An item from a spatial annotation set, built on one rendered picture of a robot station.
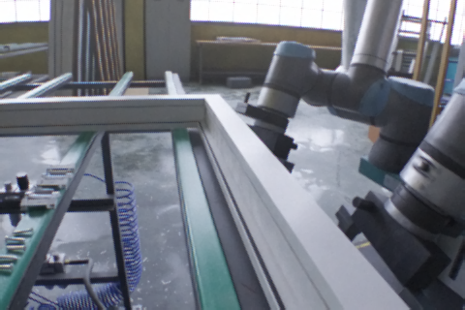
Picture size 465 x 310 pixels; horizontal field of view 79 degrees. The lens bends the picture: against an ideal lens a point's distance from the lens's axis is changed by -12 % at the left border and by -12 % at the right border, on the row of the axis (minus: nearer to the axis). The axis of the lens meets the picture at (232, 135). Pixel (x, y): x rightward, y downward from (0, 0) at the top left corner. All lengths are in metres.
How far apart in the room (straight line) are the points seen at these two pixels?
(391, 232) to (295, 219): 0.16
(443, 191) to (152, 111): 0.63
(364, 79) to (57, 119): 0.72
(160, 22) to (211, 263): 6.69
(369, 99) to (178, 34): 6.37
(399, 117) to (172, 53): 6.24
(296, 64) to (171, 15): 6.31
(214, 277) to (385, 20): 0.65
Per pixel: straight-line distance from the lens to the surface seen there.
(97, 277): 1.29
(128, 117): 0.79
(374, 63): 0.76
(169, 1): 6.98
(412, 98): 0.99
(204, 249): 0.37
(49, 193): 0.51
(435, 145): 0.40
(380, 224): 0.44
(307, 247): 0.27
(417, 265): 0.40
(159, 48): 6.95
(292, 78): 0.69
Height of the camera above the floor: 1.10
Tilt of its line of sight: 18 degrees down
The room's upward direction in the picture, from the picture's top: 3 degrees clockwise
